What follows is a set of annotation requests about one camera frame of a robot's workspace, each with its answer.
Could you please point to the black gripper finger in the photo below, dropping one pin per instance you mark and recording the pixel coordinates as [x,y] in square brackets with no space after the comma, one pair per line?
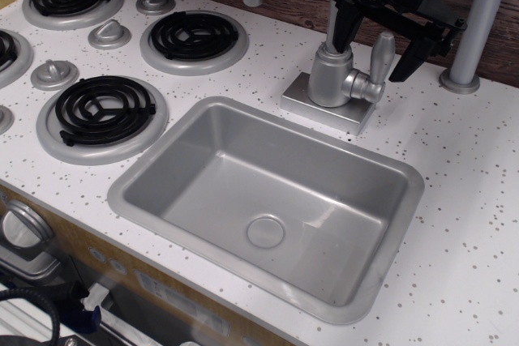
[347,23]
[414,56]

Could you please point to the silver faucet lever handle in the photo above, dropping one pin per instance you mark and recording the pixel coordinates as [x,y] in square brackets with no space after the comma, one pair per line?
[370,87]

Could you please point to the grey support pole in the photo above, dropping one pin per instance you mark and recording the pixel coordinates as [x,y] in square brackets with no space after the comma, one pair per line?
[461,77]

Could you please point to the silver toy faucet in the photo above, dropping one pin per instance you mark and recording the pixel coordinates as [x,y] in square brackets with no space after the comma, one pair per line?
[318,95]

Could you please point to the back right stove burner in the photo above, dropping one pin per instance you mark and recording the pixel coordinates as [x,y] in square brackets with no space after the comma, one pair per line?
[193,43]

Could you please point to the silver knob back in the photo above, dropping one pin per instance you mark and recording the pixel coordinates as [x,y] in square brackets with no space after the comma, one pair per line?
[154,7]

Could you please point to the grey toy sink basin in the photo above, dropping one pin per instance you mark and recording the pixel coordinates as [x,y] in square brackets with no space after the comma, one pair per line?
[312,220]

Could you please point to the silver knob middle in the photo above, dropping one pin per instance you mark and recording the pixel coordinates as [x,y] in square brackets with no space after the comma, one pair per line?
[110,35]

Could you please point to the front right stove burner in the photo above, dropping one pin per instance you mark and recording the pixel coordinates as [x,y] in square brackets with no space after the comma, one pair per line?
[102,120]

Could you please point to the back left stove burner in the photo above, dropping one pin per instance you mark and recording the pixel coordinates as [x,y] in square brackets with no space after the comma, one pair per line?
[62,15]

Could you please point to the silver knob front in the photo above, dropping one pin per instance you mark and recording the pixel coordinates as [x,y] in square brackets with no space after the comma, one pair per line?
[54,75]

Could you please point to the left edge stove burner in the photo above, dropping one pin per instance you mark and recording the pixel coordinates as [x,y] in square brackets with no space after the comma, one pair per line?
[16,57]

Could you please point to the silver knob left edge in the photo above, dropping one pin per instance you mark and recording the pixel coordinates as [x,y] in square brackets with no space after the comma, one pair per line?
[6,119]

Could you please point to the silver oven knob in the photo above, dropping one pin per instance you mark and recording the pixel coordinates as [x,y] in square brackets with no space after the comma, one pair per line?
[23,231]

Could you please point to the blue clamp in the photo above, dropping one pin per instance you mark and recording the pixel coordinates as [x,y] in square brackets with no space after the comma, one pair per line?
[89,320]

